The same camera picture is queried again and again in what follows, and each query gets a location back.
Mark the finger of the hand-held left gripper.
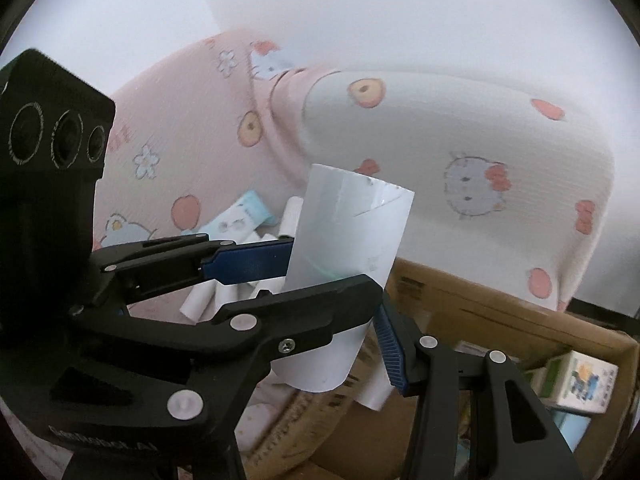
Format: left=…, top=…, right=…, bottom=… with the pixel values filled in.
left=90, top=234, right=296, bottom=307
left=50, top=274, right=385, bottom=433

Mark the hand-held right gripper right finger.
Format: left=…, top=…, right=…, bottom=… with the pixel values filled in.
left=372, top=302, right=586, bottom=480

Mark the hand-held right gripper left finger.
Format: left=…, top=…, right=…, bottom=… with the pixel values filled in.
left=175, top=430, right=247, bottom=480

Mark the white cardboard tube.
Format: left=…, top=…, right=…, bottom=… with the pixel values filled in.
left=270, top=162, right=416, bottom=393
left=357, top=355, right=397, bottom=412

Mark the pile of cardboard tubes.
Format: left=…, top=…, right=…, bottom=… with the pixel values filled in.
left=180, top=195, right=307, bottom=322

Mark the brown cardboard box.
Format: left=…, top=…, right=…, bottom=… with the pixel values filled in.
left=240, top=257, right=640, bottom=480

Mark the blue white tissue packet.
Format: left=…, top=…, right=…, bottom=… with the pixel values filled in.
left=200, top=190, right=277, bottom=237

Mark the pink printed waffle blanket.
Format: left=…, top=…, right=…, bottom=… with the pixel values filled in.
left=92, top=30, right=346, bottom=321

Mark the white green printed carton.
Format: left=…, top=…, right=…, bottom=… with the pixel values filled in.
left=530, top=350, right=621, bottom=414

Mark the blue two-tone case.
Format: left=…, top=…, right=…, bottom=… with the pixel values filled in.
left=550, top=407, right=608, bottom=453

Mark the pink cartoon print blanket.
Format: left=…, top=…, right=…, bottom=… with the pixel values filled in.
left=300, top=67, right=616, bottom=313

